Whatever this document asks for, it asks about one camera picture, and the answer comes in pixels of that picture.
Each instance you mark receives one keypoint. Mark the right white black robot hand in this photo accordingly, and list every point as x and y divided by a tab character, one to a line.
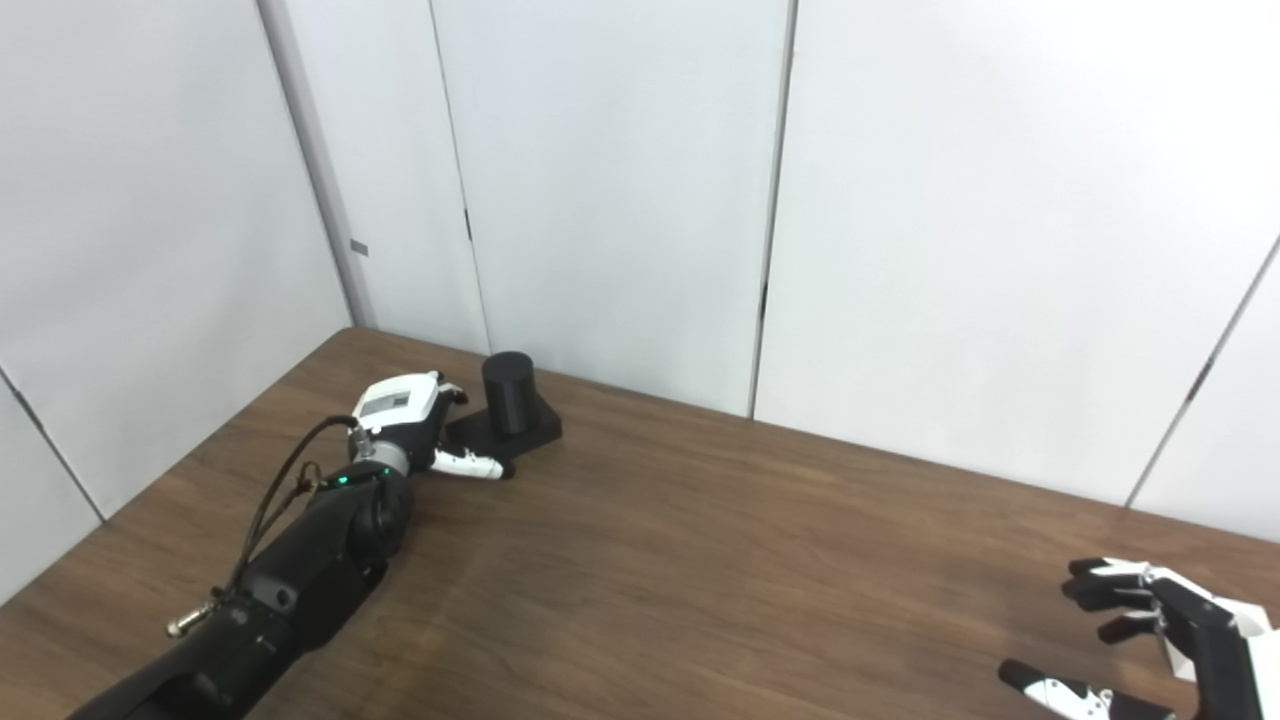
1210	640

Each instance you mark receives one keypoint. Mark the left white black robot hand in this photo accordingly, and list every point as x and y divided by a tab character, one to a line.
400	405

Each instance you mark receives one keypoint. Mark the black cylinder peg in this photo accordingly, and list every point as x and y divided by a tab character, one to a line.
508	400

